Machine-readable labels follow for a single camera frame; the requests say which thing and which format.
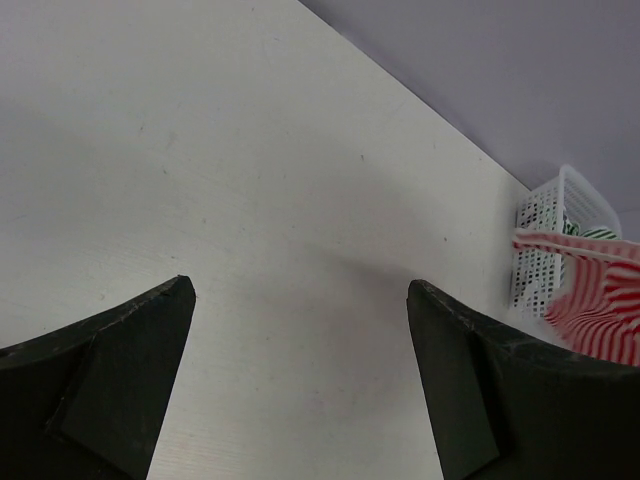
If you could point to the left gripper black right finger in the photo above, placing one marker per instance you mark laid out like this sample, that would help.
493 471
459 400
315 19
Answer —
505 405

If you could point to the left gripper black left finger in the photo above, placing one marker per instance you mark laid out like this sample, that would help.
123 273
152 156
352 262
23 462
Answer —
88 401

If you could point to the red white striped tank top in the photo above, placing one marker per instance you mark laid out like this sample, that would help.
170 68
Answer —
596 311

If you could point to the green white striped tank top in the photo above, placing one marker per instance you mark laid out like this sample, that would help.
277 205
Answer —
573 228

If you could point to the white perforated plastic basket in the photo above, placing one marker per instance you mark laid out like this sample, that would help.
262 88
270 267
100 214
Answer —
537 266

